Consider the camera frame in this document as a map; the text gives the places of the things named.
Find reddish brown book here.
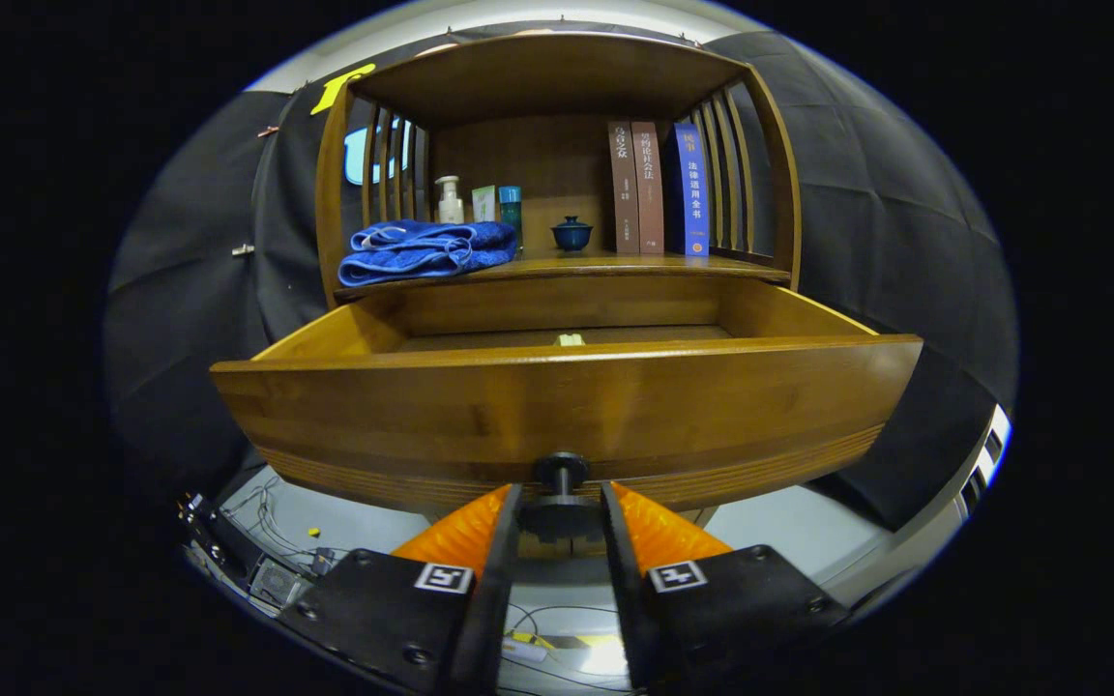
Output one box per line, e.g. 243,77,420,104
631,120,665,256

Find white pump bottle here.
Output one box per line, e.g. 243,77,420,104
434,175,466,225

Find wooden cabinet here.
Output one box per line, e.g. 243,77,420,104
313,32,803,310

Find white unit with dark slots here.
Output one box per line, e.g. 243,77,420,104
953,404,1012,523

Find blue book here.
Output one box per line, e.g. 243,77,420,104
665,122,711,258

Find dark blue lidded teacup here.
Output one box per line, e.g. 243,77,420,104
550,216,594,253

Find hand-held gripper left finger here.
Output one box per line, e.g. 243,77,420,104
277,483,524,696

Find dark brown book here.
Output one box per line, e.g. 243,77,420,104
607,120,640,256

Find wooden countertop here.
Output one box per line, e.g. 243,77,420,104
335,249,792,296

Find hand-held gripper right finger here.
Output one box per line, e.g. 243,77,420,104
601,480,850,692

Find wooden drawer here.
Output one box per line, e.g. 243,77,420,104
211,277,923,542

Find thin light floor cable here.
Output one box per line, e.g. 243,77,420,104
219,478,326,564

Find thin black floor cable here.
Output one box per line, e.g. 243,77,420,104
504,604,635,692

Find grey electronics box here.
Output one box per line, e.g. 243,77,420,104
248,556,314,610

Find blue folded towel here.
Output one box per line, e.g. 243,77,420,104
337,219,519,288

